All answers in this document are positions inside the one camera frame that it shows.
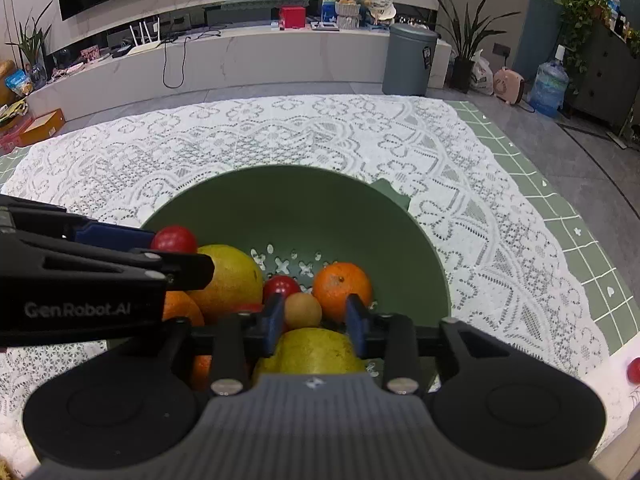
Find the green colander bowl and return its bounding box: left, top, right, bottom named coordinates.
left=140, top=165, right=452, bottom=396

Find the yellow-green mango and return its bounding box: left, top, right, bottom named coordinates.
left=251, top=327, right=368, bottom=386

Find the white lace tablecloth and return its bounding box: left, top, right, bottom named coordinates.
left=0, top=95, right=611, bottom=480

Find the black cable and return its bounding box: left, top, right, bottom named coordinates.
left=162, top=35, right=188, bottom=88

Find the green ivy plant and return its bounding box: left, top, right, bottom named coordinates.
left=547, top=0, right=611, bottom=76

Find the red-tinted yellow mango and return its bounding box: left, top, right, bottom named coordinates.
left=187, top=244, right=264, bottom=325

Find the white basket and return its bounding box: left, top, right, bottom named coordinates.
left=336, top=2, right=362, bottom=28

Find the gold vase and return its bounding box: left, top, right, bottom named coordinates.
left=0, top=60, right=16, bottom=103

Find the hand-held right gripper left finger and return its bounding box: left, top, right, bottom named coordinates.
left=115, top=294, right=286, bottom=395

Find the plant in glass vase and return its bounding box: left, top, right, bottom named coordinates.
left=5, top=0, right=53, bottom=91

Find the blue snack bag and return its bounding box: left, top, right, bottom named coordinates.
left=5, top=70, right=32, bottom=97

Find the pink box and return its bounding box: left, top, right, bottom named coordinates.
left=0, top=115, right=36, bottom=156

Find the red box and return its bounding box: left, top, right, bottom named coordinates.
left=278, top=6, right=307, bottom=31

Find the dark grey drawer cabinet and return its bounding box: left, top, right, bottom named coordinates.
left=565, top=20, right=640, bottom=131

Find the white low cabinet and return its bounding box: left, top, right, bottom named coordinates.
left=25, top=0, right=451, bottom=121

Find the yellow plush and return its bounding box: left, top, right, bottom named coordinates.
left=0, top=455, right=26, bottom=480

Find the potted long-leaf plant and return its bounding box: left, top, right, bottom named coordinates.
left=429, top=0, right=521, bottom=93

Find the small tan round fruit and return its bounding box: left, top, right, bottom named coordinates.
left=284, top=293, right=323, bottom=331

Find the blue water bottle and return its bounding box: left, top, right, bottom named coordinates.
left=529, top=45, right=570, bottom=118

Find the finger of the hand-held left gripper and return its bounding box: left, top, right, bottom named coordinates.
left=0, top=194, right=156, bottom=252
left=0, top=233, right=216, bottom=292

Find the pink pig heater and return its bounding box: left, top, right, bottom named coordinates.
left=492, top=66, right=526, bottom=106

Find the grey trash bin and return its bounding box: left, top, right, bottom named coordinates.
left=382, top=22, right=438, bottom=97

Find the white router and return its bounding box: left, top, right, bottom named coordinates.
left=127, top=17, right=163, bottom=57

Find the orange cardboard box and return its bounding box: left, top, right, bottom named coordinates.
left=15, top=108, right=66, bottom=147

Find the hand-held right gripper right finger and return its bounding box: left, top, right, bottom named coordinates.
left=346, top=295, right=531, bottom=395

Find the white plastic bag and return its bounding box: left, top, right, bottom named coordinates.
left=470, top=50, right=495, bottom=96

